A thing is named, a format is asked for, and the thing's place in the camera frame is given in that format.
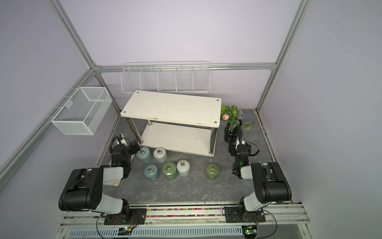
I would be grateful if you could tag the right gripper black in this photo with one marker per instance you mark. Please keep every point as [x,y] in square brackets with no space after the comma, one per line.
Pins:
[232,149]

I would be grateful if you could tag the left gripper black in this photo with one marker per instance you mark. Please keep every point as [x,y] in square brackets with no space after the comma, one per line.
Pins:
[132,148]

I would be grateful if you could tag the small blue-grey canister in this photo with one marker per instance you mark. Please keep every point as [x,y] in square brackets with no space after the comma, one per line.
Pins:
[144,155]

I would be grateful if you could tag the small green tea canister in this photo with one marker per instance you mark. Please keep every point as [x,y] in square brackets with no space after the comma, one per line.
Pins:
[212,171]

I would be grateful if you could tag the small blue tea canister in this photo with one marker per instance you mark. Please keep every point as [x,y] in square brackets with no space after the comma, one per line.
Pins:
[151,172]

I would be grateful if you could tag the small white tea canister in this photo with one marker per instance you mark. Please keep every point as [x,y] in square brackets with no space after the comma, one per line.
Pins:
[160,154]

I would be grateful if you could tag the large green tea canister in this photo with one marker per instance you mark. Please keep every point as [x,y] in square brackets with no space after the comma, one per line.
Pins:
[169,170]

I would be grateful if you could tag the large white tea canister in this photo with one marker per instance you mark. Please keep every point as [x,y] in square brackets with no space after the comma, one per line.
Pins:
[183,168]

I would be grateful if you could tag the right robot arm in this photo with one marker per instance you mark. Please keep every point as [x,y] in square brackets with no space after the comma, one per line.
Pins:
[269,181]

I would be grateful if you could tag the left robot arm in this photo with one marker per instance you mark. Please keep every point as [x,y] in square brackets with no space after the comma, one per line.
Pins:
[84,188]

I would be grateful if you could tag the white two-tier shelf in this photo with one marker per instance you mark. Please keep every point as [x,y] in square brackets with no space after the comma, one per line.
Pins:
[180,123]

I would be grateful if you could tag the cream green glove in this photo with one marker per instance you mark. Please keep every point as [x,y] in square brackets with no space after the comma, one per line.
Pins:
[118,170]

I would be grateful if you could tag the potted green plant black vase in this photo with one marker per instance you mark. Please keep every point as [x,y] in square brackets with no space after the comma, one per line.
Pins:
[233,116]

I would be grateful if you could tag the white mesh basket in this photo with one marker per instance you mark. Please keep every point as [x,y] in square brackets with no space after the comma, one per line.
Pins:
[83,111]

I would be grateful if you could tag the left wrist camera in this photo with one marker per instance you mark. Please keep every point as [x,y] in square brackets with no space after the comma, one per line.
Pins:
[120,139]

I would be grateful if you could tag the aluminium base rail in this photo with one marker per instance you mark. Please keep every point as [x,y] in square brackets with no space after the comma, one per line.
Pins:
[194,220]

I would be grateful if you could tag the white wire wall rack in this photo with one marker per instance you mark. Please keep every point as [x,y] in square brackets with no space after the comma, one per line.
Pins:
[167,77]

